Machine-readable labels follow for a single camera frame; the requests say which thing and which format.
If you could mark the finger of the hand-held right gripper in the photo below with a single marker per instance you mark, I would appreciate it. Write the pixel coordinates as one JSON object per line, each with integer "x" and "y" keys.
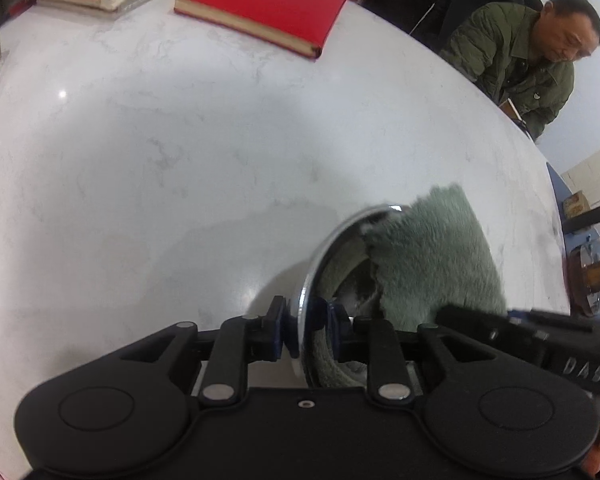
{"x": 470, "y": 322}

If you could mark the green and pink fluffy cloth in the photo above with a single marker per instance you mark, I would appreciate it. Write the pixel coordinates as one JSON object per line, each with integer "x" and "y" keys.
{"x": 430, "y": 260}

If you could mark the blue mat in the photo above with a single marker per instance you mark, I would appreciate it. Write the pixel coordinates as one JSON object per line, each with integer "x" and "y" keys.
{"x": 556, "y": 195}

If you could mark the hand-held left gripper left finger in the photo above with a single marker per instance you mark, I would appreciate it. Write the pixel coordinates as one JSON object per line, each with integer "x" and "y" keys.
{"x": 280, "y": 330}

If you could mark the stainless steel bowl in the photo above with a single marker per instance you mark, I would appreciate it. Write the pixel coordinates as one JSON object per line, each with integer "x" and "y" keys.
{"x": 345, "y": 270}

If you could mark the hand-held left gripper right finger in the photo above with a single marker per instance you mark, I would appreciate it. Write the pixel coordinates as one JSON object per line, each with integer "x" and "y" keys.
{"x": 336, "y": 330}

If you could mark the red hardcover notebook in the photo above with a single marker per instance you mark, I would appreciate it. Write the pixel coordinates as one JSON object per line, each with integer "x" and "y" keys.
{"x": 265, "y": 0}

